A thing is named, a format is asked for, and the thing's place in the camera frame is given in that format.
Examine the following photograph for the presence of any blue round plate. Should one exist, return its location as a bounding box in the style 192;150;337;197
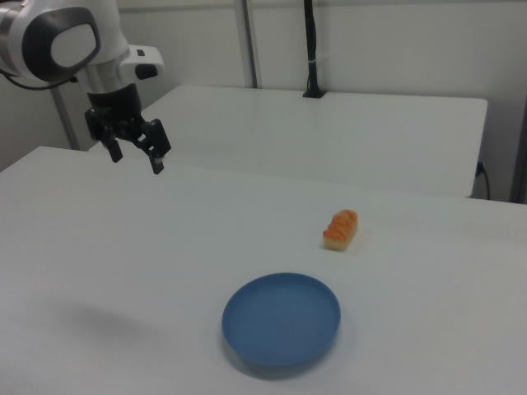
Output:
221;272;343;369

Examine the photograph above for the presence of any grey metal partition corner post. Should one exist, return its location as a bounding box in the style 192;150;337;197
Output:
510;0;527;203

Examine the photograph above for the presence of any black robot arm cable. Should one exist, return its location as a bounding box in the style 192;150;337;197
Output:
0;68;80;91

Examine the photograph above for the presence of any black camera pole with base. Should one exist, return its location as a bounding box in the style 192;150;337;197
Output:
302;0;329;100

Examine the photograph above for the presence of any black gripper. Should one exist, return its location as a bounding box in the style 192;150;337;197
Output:
84;83;172;175

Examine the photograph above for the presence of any black power cable with plug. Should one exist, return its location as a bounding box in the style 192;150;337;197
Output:
476;160;492;201

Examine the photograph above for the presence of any white side table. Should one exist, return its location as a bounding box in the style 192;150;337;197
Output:
88;85;489;199

